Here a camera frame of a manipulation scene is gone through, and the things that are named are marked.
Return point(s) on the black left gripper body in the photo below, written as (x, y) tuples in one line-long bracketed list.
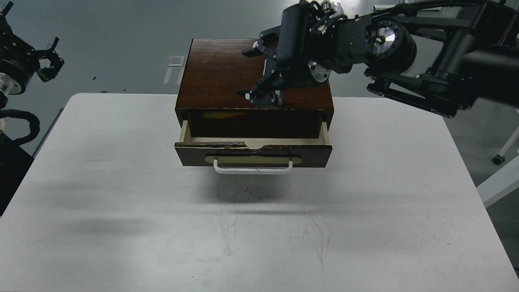
[(17, 62)]

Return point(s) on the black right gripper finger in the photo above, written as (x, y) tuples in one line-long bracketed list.
[(267, 44), (266, 92)]

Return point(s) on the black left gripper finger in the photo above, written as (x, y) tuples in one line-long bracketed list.
[(50, 72), (5, 28)]

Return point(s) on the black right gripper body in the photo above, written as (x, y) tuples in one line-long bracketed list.
[(295, 62)]

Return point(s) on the wooden drawer with white handle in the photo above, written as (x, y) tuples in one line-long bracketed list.
[(253, 155)]

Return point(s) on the yellow toy corn cob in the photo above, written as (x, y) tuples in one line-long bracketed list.
[(222, 115)]

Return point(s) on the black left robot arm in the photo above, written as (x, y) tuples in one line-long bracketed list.
[(15, 162)]

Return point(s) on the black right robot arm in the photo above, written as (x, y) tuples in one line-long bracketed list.
[(436, 55)]

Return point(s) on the dark wooden cabinet box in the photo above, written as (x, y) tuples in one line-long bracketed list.
[(216, 69)]

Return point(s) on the white office chair base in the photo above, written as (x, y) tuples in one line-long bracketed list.
[(500, 157)]

